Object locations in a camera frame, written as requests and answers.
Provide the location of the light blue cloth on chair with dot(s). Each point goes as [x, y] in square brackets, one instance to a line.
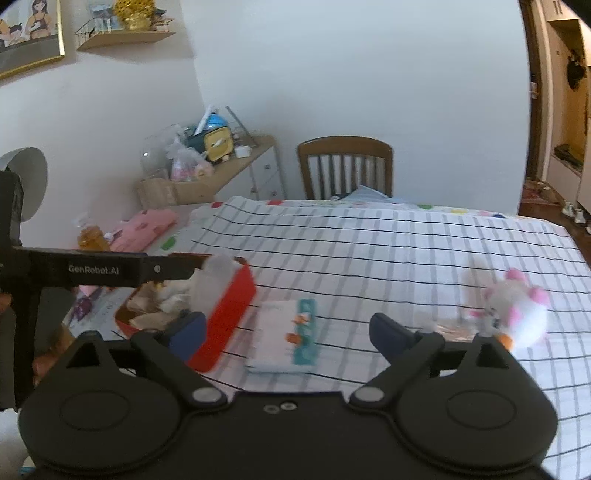
[366, 194]

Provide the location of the wooden side desk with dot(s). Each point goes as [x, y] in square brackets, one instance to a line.
[256, 177]

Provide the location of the cardboard box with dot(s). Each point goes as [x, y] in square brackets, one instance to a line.
[159, 193]

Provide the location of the black white checkered tablecloth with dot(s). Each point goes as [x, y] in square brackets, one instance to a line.
[402, 268]

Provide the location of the framed picture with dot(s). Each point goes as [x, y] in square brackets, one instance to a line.
[31, 36]

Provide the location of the white lamp shade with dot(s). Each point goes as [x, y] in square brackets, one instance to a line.
[30, 165]

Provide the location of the yellow toy clock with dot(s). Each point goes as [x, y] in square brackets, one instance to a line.
[218, 144]

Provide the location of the small white box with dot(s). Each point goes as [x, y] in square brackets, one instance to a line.
[243, 151]

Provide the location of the clear plastic bag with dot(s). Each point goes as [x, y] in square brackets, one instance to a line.
[187, 165]

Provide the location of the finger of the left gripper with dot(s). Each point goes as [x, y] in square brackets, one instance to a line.
[171, 267]

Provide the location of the cotton swab pack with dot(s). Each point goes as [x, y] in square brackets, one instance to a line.
[461, 327]

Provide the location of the brown wooden chair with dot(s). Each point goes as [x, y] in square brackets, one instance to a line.
[334, 166]

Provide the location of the white polka dot cloth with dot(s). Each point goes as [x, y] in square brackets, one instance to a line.
[193, 229]

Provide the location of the orange liquid bottle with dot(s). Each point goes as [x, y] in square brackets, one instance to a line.
[90, 236]

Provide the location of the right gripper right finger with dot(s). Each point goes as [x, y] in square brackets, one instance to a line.
[409, 355]

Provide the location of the white blue drawstring pouch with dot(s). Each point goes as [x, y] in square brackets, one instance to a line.
[209, 283]

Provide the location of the pink folded cloth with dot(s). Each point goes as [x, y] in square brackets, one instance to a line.
[136, 234]

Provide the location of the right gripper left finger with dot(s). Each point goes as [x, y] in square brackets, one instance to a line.
[164, 356]

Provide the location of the wall shelf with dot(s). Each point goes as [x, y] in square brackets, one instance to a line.
[98, 33]

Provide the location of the white mesh cloth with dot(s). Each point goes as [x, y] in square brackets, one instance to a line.
[155, 305]

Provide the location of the white cabinet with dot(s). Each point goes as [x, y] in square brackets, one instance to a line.
[568, 171]

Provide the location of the white pink plush toy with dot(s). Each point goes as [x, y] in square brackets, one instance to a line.
[514, 312]

